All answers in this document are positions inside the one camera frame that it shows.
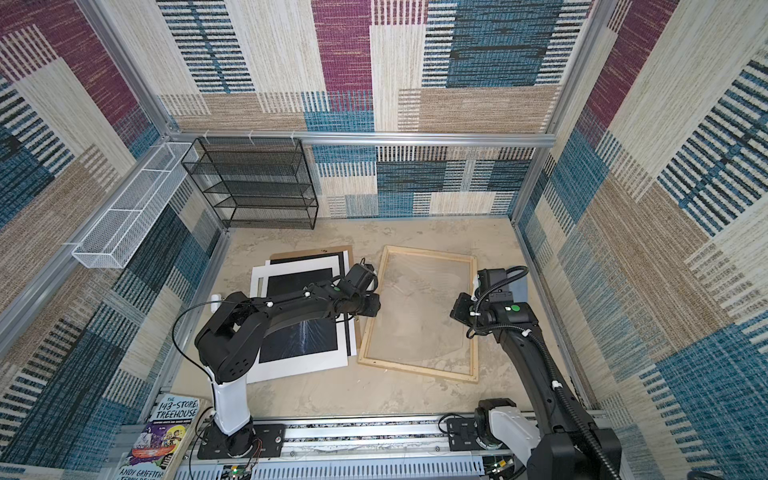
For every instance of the grey blue oval case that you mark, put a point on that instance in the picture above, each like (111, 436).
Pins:
(519, 287)

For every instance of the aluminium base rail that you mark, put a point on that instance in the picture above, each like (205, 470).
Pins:
(445, 446)

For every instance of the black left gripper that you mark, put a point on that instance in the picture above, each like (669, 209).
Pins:
(374, 305)

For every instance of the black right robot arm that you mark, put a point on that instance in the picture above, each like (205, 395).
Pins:
(563, 441)

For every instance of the white wire mesh basket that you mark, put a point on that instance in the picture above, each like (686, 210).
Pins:
(114, 239)

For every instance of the white photo mat board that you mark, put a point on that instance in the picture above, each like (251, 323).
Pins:
(305, 364)

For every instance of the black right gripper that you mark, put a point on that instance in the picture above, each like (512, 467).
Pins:
(459, 312)

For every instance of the black wire shelf rack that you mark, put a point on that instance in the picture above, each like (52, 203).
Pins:
(254, 183)

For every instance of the dark photo print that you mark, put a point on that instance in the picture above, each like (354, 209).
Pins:
(306, 338)

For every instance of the colourful treehouse book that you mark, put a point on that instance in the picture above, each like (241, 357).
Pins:
(159, 449)

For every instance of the brown frame backing board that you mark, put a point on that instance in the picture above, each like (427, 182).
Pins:
(345, 256)

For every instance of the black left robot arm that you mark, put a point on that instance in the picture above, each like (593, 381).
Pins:
(229, 344)

